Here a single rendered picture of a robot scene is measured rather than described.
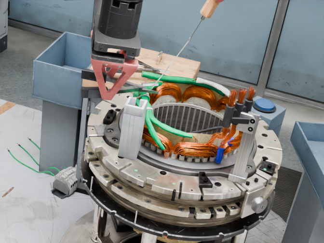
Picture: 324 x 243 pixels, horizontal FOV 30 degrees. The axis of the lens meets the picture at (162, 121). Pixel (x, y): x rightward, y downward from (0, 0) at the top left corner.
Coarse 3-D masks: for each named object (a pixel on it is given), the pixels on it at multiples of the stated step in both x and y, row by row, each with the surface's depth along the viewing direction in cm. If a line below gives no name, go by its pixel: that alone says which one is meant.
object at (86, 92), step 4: (84, 88) 89; (88, 88) 89; (92, 88) 89; (96, 88) 90; (84, 92) 89; (88, 92) 89; (92, 92) 89; (96, 92) 90; (84, 96) 89; (88, 96) 90; (92, 96) 90; (96, 96) 90; (100, 96) 90
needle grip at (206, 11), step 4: (208, 0) 86; (212, 0) 86; (204, 4) 87; (208, 4) 86; (212, 4) 86; (216, 4) 87; (204, 8) 87; (208, 8) 87; (212, 8) 87; (200, 12) 88; (204, 12) 87; (208, 12) 87; (212, 12) 87; (204, 16) 87; (208, 16) 87
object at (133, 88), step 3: (123, 87) 92; (126, 87) 92; (129, 87) 92; (132, 87) 93; (135, 87) 93; (108, 90) 91; (120, 90) 91; (123, 90) 92; (126, 90) 92; (129, 90) 92; (132, 90) 92; (135, 90) 93; (138, 90) 93; (117, 93) 91; (120, 93) 92
